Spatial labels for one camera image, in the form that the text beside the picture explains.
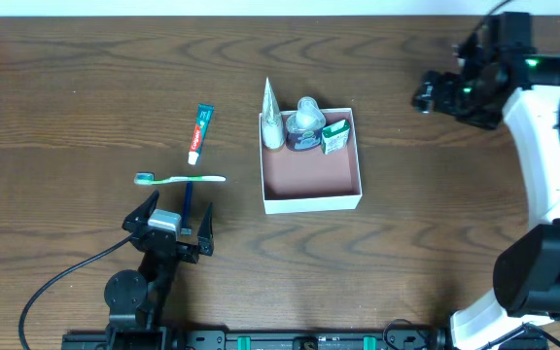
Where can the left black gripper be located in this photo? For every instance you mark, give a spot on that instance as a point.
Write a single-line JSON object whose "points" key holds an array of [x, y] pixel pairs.
{"points": [[178, 247]]}

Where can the green white toothbrush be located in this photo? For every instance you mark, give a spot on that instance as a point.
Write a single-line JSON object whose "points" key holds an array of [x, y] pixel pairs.
{"points": [[148, 179]]}

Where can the white box pink interior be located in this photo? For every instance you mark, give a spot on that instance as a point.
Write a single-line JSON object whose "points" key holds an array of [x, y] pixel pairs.
{"points": [[310, 181]]}

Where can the dark blue razor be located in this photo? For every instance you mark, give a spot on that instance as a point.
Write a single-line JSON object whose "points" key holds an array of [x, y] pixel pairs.
{"points": [[186, 230]]}

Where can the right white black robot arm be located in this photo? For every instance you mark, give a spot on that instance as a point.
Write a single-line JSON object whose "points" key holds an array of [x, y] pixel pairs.
{"points": [[525, 292]]}

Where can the clear blue soap dispenser bottle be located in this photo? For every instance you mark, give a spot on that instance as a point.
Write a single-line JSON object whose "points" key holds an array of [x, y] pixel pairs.
{"points": [[304, 127]]}

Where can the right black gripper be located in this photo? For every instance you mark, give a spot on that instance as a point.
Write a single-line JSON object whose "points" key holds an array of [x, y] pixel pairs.
{"points": [[436, 97]]}

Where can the white Pantene tube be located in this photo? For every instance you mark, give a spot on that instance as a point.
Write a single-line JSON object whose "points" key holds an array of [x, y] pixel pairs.
{"points": [[271, 120]]}

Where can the Colgate toothpaste tube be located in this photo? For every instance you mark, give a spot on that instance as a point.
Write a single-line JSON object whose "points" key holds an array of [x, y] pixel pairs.
{"points": [[203, 118]]}

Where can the small green white box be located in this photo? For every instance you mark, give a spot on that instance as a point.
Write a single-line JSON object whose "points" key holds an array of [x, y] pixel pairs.
{"points": [[335, 136]]}

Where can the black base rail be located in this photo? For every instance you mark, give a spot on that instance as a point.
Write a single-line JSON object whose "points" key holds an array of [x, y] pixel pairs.
{"points": [[399, 335]]}

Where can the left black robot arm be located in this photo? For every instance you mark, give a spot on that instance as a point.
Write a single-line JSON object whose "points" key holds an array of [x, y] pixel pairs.
{"points": [[136, 297]]}

